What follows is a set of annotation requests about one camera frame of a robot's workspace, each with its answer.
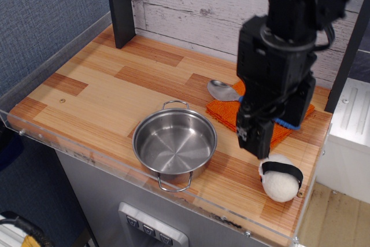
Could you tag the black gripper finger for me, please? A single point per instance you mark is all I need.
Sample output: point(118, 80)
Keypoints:
point(297, 104)
point(254, 134)

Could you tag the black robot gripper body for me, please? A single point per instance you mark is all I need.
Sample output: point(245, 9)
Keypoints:
point(270, 75)

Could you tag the white plush egg black band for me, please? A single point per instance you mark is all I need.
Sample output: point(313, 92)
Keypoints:
point(280, 178)

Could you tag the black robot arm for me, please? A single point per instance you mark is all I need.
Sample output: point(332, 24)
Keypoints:
point(297, 25)

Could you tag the stainless steel pot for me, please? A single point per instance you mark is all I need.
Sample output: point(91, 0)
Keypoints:
point(175, 144)

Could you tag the orange folded cloth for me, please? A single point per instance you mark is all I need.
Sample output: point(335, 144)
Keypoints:
point(225, 113)

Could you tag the brass screw right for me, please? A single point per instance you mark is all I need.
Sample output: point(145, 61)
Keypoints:
point(300, 194)

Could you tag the white aluminium block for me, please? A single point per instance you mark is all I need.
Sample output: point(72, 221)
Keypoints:
point(344, 164)

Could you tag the silver cabinet button panel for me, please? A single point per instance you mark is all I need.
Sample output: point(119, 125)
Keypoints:
point(152, 227)

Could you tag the blue handled metal spoon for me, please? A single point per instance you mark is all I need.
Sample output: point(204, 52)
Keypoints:
point(223, 92)

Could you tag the black vertical post right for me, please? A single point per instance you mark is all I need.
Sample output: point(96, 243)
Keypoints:
point(348, 58)

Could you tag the clear acrylic guard rail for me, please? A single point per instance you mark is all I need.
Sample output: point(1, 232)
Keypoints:
point(107, 92)

